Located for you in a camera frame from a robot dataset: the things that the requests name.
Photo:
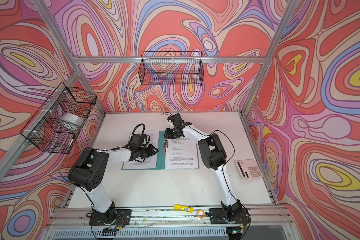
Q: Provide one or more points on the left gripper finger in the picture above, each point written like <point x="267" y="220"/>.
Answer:
<point x="145" y="155"/>
<point x="152" y="150"/>

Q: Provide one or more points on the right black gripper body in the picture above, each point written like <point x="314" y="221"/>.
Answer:
<point x="172" y="133"/>

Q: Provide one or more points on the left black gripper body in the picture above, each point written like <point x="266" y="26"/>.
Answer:
<point x="139" y="151"/>

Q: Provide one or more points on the teal paper folder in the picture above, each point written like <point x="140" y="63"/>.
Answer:
<point x="156" y="162"/>

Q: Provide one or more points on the printed white paper sheet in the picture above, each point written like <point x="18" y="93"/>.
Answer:
<point x="140" y="147"/>

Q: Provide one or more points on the metal folder clip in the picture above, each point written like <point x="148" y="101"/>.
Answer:
<point x="165" y="146"/>

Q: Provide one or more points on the white paper sheets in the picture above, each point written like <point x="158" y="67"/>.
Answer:
<point x="181" y="153"/>

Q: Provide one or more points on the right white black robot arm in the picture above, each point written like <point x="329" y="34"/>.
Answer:
<point x="213" y="156"/>

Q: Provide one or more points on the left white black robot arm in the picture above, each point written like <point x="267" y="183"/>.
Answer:
<point x="89" y="169"/>

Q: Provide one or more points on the yellow glue stick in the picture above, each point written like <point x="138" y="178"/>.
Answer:
<point x="182" y="208"/>

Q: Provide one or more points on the pink white calculator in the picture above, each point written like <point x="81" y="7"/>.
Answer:
<point x="249" y="169"/>

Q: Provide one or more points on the back black wire basket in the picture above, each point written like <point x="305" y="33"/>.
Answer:
<point x="171" y="68"/>

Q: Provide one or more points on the black wire basket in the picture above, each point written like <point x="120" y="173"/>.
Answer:
<point x="171" y="68"/>
<point x="63" y="116"/>

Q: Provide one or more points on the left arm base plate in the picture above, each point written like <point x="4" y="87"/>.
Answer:
<point x="118" y="217"/>

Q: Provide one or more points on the left black wire basket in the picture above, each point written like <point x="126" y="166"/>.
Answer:
<point x="63" y="116"/>

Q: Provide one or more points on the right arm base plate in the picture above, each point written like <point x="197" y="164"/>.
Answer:
<point x="218" y="216"/>

